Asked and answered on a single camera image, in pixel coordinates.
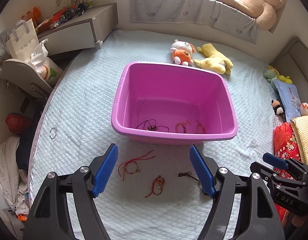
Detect orange braided rope bracelet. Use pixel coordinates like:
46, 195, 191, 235
195, 120, 207, 134

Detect black cord necklace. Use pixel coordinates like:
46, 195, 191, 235
135, 119, 170, 133

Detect red floral quilt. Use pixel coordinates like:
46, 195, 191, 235
273, 122, 302, 222

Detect yellow knitted blanket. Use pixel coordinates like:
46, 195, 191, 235
291, 115, 308, 165

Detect panda plush toy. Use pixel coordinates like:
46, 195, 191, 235
271, 100, 285, 121

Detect light blue quilted blanket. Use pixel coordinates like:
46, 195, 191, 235
28, 30, 275, 239

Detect blue small pillow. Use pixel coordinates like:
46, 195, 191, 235
272, 80, 301, 122

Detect green yellow plush toy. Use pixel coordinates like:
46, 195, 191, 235
263, 65, 293, 85

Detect pink plastic bin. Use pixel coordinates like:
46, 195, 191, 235
111, 62, 238, 145

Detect grey crumpled clothes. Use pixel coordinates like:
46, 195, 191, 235
0, 137, 29, 217

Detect red round lantern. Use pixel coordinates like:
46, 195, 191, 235
5, 113, 32, 135

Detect yellow plush dog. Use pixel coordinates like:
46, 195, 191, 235
193, 43, 233, 75

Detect white plastic bag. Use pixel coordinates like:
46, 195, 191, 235
28, 39, 63, 87

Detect white orange plush toy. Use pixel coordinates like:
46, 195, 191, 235
170, 40, 195, 66

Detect grey chair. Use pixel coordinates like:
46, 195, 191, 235
0, 59, 53, 99

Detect grey bedside cabinet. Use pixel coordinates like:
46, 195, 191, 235
38, 3, 119, 56

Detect white paper shopping bag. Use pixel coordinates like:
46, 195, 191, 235
6, 19, 39, 61

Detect black cord with charm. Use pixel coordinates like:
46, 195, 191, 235
178, 171, 202, 186

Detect red string bracelet with bell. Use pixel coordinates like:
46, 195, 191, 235
118, 149, 157, 182

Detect red knotted charm bracelet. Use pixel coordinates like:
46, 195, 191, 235
145, 175, 166, 198

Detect silver ring hoop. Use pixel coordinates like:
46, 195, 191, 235
49, 127, 57, 139

